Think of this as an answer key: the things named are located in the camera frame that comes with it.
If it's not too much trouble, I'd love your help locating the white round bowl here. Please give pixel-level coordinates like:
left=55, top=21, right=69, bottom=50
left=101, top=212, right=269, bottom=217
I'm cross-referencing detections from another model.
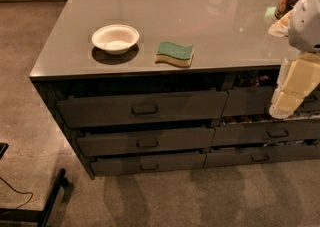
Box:
left=91, top=24, right=140, bottom=55

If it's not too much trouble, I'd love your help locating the black cable on floor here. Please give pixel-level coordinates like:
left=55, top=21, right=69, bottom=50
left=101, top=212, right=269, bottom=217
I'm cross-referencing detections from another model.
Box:
left=0, top=176, right=34, bottom=217

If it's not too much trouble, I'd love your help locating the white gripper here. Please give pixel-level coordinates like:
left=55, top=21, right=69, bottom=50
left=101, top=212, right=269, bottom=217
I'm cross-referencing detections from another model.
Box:
left=268, top=0, right=320, bottom=119

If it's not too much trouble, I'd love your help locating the black metal stand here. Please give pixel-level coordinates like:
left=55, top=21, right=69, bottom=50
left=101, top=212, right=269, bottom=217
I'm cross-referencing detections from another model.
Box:
left=0, top=142, right=70, bottom=227

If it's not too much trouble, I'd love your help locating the dark grey drawer cabinet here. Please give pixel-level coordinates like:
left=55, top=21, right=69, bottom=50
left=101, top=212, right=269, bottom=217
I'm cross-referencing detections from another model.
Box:
left=30, top=0, right=320, bottom=177

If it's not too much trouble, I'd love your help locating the green yellow sponge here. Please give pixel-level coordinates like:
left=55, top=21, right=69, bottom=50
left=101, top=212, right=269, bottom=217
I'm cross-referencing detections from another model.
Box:
left=155, top=42, right=194, bottom=68

